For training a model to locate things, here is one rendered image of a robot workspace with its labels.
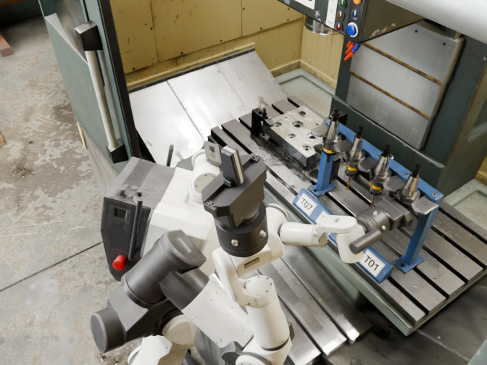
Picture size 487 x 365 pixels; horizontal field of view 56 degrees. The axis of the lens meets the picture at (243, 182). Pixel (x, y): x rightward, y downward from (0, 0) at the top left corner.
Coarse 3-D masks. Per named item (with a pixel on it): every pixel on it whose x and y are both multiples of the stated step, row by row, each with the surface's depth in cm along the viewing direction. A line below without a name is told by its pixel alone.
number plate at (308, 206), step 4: (304, 196) 172; (300, 200) 173; (304, 200) 172; (308, 200) 171; (296, 204) 174; (300, 204) 173; (304, 204) 172; (308, 204) 171; (312, 204) 170; (316, 204) 169; (304, 208) 172; (308, 208) 171; (312, 208) 169; (308, 212) 170
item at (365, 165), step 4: (368, 156) 149; (364, 160) 147; (368, 160) 147; (372, 160) 147; (360, 164) 146; (364, 164) 146; (368, 164) 146; (372, 164) 146; (360, 168) 145; (364, 168) 144; (368, 168) 144
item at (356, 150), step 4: (356, 136) 144; (356, 140) 144; (360, 140) 143; (352, 144) 146; (356, 144) 144; (360, 144) 144; (352, 148) 146; (356, 148) 145; (360, 148) 145; (352, 152) 146; (356, 152) 146; (360, 152) 146; (356, 156) 147
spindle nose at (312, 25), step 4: (304, 16) 151; (304, 20) 152; (308, 20) 149; (312, 20) 148; (304, 24) 153; (308, 24) 150; (312, 24) 148; (316, 24) 147; (320, 24) 147; (308, 28) 151; (312, 28) 149; (316, 28) 148; (320, 28) 147; (324, 28) 147; (328, 28) 147; (316, 32) 149; (320, 32) 148; (324, 32) 148; (328, 32) 148; (332, 32) 148; (336, 32) 148
